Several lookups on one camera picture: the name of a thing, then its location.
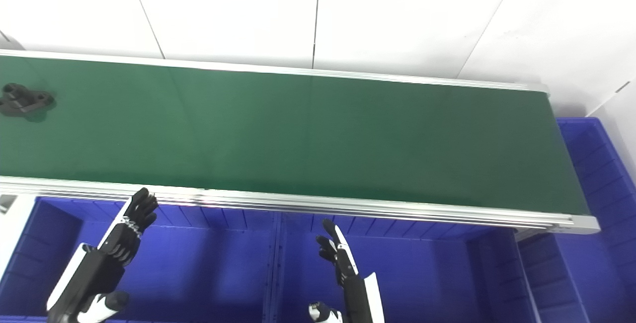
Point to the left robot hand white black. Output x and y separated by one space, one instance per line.
99 268

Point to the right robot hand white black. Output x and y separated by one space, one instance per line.
353 283

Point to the black flanged machine part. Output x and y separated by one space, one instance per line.
22 99

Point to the blue plastic bin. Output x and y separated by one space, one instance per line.
606 174
198 273
551 283
422 273

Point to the aluminium conveyor leg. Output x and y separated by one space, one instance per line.
6 202

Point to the green conveyor belt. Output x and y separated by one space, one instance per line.
308 134

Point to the aluminium conveyor side rail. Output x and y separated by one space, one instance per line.
298 70
348 208

